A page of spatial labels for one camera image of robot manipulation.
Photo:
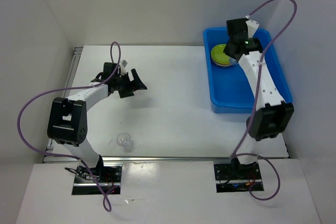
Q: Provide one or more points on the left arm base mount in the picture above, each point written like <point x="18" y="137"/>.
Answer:
<point x="84" y="184"/>

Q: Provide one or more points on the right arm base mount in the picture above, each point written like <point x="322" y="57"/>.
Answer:
<point x="232" y="178"/>

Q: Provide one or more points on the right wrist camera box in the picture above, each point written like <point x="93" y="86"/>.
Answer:
<point x="252" y="26"/>

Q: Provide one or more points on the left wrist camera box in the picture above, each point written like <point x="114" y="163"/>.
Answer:
<point x="123" y="63"/>

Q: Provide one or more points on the green plate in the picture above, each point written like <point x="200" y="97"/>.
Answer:
<point x="218" y="55"/>

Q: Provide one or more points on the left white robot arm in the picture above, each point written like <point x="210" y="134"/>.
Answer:
<point x="68" y="125"/>

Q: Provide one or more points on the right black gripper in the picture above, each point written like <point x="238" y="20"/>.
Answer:
<point x="226" y="50"/>

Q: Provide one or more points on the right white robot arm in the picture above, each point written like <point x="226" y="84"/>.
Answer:
<point x="271" y="113"/>

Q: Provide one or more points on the blue plastic bin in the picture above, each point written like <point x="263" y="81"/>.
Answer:
<point x="229" y="89"/>

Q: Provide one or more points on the orange plate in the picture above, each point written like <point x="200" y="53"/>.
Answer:
<point x="225" y="65"/>

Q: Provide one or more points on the aluminium table frame rail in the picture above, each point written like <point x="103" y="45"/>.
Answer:
<point x="172" y="120"/>

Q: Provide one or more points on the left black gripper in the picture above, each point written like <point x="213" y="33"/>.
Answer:
<point x="135" y="85"/>

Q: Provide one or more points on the clear cup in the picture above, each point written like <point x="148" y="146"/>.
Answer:
<point x="124" y="140"/>
<point x="232" y="61"/>

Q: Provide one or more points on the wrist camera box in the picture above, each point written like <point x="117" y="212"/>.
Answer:
<point x="252" y="26"/>
<point x="123" y="63"/>

